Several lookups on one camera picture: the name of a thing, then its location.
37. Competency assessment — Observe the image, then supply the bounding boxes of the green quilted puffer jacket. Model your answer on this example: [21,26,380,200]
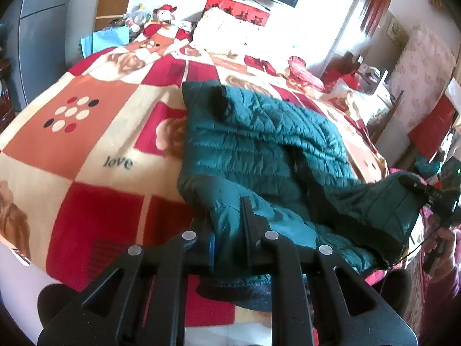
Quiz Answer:
[177,80,424,311]

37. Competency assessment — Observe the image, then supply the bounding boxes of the person's right hand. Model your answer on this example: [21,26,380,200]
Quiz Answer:
[423,225,457,283]

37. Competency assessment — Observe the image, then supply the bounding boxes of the red checkered rose blanket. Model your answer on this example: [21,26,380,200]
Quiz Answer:
[0,22,390,329]

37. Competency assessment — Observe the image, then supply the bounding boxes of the pink heart cushion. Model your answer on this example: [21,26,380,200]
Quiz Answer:
[288,55,325,91]

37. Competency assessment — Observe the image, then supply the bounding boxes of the red calligraphy banner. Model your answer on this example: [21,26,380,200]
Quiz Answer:
[203,0,270,27]

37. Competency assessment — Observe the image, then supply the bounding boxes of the cream frilled pillow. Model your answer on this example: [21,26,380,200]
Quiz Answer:
[191,7,263,55]

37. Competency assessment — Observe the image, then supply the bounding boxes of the santa plush toy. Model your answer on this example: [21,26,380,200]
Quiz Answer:
[153,4,177,24]

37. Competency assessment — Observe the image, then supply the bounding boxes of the grey refrigerator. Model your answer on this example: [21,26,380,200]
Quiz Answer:
[1,0,98,111]

